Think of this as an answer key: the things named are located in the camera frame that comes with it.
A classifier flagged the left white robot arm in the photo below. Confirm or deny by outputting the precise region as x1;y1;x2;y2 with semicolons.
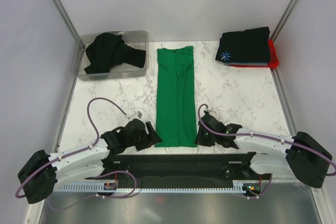
16;119;162;204

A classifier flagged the clear plastic bin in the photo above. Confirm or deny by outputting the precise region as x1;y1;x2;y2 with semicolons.
71;30;150;81

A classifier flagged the folded red t shirt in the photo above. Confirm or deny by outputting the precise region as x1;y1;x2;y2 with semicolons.
230;39;279;69

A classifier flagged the right aluminium frame post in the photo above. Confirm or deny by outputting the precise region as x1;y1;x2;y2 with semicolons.
271;0;299;42

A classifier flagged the crumpled black t shirt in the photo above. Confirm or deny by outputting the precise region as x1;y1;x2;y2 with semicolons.
85;33;146;74

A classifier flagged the left aluminium frame post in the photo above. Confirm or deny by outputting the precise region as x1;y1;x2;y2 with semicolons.
35;0;81;42

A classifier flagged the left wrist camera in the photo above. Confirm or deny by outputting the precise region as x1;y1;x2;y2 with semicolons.
125;111;142;121

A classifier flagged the folded black t shirt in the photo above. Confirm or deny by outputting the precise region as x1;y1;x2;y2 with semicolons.
215;27;270;63

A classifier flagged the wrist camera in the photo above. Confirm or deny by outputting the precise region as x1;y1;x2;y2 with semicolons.
202;110;225;132
125;111;142;121

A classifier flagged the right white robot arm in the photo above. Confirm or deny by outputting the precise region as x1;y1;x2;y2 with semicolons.
195;111;335;188

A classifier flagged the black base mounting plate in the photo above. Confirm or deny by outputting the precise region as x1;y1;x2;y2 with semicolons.
102;154;270;188

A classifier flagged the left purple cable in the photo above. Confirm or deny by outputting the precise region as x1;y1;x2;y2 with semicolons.
15;98;138;200

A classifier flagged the aluminium frame post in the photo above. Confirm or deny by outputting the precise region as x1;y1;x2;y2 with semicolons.
35;0;81;42
271;0;299;42

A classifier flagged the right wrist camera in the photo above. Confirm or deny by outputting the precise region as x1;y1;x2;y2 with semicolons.
202;110;225;132

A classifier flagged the white slotted cable duct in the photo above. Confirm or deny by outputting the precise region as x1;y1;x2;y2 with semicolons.
54;180;262;194

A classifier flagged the green t shirt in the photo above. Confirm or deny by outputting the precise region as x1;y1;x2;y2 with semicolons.
155;46;197;147

